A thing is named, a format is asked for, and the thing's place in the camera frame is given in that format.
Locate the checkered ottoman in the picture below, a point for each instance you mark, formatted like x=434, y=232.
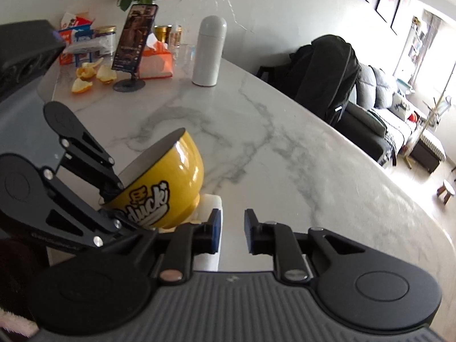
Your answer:
x=429, y=151

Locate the black jacket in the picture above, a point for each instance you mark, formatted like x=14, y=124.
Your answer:
x=324, y=78

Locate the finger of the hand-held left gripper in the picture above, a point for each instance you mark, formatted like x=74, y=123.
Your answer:
x=107, y=221
x=113, y=186

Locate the clear glass cup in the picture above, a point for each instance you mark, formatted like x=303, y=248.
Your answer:
x=186, y=57

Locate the person's left forearm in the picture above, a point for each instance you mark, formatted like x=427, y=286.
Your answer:
x=16, y=322

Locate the white thermos bottle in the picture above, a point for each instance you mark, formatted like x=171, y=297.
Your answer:
x=210, y=53

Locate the white sponge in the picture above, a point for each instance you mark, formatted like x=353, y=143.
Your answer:
x=212, y=203

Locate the yellow printed bowl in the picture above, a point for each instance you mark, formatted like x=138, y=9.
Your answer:
x=171, y=171

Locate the gold lid glass jar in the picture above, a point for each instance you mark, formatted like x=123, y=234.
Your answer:
x=106, y=41

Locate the red blue carton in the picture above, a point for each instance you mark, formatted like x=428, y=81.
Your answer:
x=71, y=34

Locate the deer print pillow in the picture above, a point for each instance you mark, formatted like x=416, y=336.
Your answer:
x=400, y=108

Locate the white office chair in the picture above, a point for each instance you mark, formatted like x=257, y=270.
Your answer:
x=443, y=107

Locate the gold can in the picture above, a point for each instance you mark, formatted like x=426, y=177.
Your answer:
x=161, y=34

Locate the orange tissue pack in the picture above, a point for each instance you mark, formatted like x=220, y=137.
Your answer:
x=158, y=64

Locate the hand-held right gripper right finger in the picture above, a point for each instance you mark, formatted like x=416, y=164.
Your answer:
x=248, y=235

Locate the dark dining chair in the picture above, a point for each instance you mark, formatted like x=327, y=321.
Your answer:
x=274, y=71

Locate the black smartphone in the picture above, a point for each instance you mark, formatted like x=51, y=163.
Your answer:
x=133, y=39

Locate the white bookshelf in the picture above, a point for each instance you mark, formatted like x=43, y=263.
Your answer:
x=418, y=46

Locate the small wooden stool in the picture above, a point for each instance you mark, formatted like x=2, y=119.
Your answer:
x=446, y=188

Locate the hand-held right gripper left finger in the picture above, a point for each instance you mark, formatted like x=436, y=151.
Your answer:
x=216, y=231

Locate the grey sofa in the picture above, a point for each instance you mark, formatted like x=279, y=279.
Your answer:
x=370, y=131

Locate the red cushion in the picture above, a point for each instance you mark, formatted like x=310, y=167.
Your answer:
x=414, y=117

